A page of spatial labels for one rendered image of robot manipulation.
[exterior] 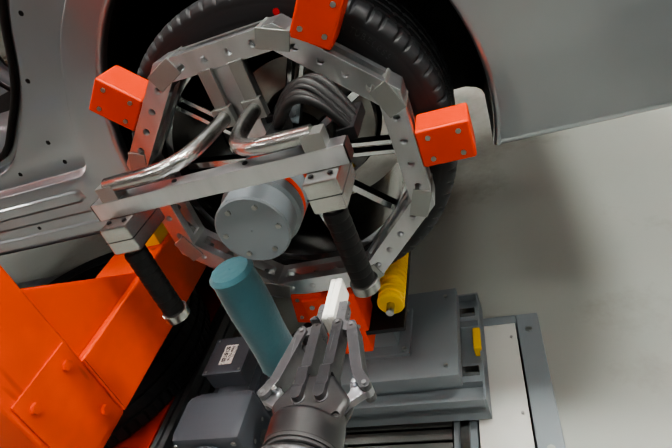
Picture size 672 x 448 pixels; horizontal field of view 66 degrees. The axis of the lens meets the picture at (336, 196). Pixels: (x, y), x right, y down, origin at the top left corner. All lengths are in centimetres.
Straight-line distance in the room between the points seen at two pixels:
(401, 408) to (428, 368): 12
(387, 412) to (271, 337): 47
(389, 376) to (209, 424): 44
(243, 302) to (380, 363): 53
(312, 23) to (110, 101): 40
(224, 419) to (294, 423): 73
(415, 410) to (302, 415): 90
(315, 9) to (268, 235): 36
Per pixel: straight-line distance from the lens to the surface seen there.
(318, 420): 52
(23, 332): 107
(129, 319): 125
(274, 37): 84
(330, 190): 68
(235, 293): 98
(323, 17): 82
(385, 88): 84
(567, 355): 163
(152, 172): 80
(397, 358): 140
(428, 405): 138
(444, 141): 88
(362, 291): 77
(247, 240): 86
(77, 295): 117
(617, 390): 156
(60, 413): 112
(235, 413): 123
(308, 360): 59
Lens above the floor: 124
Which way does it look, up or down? 28 degrees down
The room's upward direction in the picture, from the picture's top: 22 degrees counter-clockwise
